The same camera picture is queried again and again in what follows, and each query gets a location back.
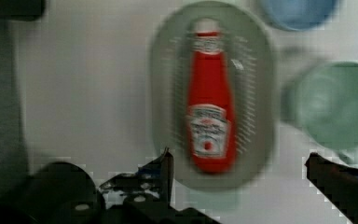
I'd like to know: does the pale green oval strainer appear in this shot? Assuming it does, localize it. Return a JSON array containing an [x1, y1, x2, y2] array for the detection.
[[148, 1, 275, 191]]

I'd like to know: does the green mug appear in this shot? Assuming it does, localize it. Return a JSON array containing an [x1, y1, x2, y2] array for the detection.
[[281, 62, 358, 150]]

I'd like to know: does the blue small bowl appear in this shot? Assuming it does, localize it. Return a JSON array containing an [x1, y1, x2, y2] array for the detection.
[[259, 0, 341, 32]]

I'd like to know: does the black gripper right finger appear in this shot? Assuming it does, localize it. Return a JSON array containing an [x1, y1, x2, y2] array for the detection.
[[305, 152, 358, 224]]

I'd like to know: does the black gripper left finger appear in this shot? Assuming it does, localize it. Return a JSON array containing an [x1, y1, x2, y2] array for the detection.
[[98, 147, 221, 224]]

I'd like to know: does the red felt ketchup bottle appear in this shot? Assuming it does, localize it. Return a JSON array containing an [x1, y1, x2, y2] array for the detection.
[[186, 19, 236, 174]]

